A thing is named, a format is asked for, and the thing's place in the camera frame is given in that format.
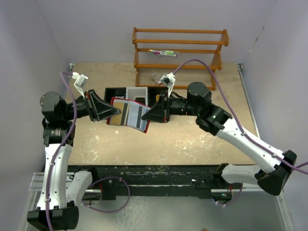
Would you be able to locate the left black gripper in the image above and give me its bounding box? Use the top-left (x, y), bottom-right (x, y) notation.
top-left (62, 89), bottom-right (120, 121)

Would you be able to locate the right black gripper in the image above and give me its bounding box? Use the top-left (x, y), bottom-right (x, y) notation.
top-left (142, 90), bottom-right (201, 123)

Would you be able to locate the red leather card holder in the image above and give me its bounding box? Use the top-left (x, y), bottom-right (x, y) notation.
top-left (106, 97), bottom-right (151, 133)

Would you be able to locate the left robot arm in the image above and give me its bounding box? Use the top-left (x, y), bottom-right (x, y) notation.
top-left (27, 90), bottom-right (121, 231)

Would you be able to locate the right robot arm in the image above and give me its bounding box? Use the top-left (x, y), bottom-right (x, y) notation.
top-left (142, 82), bottom-right (297, 196)

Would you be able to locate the black card holder in tray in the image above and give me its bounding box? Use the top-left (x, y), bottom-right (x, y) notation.
top-left (135, 97), bottom-right (146, 105)

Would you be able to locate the black and white organiser tray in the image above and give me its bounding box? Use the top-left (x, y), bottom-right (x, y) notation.
top-left (104, 87), bottom-right (167, 107)

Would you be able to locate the small grey box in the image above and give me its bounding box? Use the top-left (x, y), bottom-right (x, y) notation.
top-left (152, 73), bottom-right (161, 85)

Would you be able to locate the wooden three-tier shelf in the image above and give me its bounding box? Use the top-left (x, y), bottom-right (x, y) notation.
top-left (132, 27), bottom-right (230, 87)

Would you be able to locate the bundle of coloured pens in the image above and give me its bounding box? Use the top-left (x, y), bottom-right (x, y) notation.
top-left (146, 49), bottom-right (180, 57)

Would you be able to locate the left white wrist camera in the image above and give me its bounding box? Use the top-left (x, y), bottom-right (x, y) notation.
top-left (72, 72), bottom-right (89, 98)

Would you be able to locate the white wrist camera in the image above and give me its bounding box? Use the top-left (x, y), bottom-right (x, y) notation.
top-left (159, 72), bottom-right (176, 97)
top-left (72, 72), bottom-right (89, 98)

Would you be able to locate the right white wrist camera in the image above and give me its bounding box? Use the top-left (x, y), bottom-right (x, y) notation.
top-left (159, 72), bottom-right (176, 97)

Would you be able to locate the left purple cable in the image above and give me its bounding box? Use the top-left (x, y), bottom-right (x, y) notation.
top-left (45, 71), bottom-right (130, 231)

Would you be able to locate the purple cable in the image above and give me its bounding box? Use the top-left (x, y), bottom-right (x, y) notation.
top-left (173, 59), bottom-right (308, 207)
top-left (45, 71), bottom-right (130, 231)

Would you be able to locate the aluminium frame rail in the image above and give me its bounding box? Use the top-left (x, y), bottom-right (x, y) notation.
top-left (28, 171), bottom-right (263, 193)

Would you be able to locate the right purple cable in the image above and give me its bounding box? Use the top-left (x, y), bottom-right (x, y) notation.
top-left (173, 59), bottom-right (308, 207)

